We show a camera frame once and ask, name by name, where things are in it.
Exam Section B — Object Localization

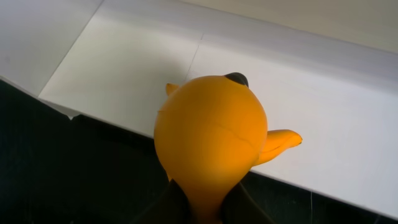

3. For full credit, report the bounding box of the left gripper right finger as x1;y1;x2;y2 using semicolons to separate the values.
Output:
220;182;275;224

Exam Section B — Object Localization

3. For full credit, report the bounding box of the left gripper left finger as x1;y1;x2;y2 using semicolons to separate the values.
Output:
130;179;191;224

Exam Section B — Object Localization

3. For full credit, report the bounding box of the yellow rubber duck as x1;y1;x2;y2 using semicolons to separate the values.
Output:
154;72;303;224

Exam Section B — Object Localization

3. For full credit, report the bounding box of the white shelf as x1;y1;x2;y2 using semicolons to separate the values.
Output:
0;0;398;220

